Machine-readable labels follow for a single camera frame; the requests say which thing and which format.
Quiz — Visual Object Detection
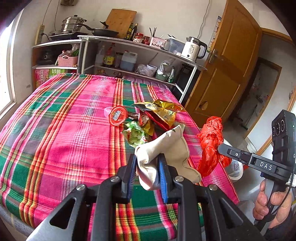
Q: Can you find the red plastic bag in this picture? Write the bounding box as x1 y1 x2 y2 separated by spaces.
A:
197 116 231 178

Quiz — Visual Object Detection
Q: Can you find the red snack wrapper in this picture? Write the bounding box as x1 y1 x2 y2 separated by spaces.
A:
138 110 171 131

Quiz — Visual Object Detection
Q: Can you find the green snack wrapper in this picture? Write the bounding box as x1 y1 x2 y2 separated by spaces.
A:
122 121 150 148

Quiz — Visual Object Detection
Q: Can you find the yellow gold snack bag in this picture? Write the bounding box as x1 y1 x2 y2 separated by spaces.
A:
133 99 185 127

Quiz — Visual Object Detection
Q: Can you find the clear cup red lid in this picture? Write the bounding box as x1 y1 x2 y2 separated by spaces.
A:
104 105 128 126

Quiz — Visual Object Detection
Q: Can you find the white trash bin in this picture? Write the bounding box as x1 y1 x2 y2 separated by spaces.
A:
223 138 244 181

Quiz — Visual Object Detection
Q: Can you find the white kitchen shelf unit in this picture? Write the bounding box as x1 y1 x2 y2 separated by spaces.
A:
32 35 206 102

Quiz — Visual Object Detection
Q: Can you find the person's right hand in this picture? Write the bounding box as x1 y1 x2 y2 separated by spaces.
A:
252 179 294 230

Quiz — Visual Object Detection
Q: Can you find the wooden door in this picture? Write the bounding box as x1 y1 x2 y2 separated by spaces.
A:
185 1 262 128

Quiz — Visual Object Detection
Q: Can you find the white oil jug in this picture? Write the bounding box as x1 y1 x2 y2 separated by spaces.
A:
120 51 137 72

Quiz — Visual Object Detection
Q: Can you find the white electric kettle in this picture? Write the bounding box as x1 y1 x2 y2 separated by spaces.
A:
181 37 208 62

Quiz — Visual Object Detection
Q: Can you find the soy sauce bottle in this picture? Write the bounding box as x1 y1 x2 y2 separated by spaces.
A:
103 43 115 67

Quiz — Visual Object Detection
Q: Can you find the clear plastic container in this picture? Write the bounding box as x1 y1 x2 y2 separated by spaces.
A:
164 37 185 56

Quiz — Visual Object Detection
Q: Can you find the pink utensil holder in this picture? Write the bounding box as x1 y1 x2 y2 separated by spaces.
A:
149 37 166 49

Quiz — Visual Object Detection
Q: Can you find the pink woven basket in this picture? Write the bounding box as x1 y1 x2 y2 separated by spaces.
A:
58 55 78 67

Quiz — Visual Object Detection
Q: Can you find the black frying pan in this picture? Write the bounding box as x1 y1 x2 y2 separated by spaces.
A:
76 24 118 38

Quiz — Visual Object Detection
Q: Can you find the wooden cutting board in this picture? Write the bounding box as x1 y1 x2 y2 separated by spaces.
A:
106 9 137 39

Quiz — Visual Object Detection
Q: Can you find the black induction cooker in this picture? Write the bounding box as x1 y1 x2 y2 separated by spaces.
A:
49 32 88 41

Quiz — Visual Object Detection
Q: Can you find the stainless steel steamer pot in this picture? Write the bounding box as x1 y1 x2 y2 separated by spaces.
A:
61 15 87 33

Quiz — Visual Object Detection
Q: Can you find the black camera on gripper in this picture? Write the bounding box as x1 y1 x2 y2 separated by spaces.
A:
271 109 295 165

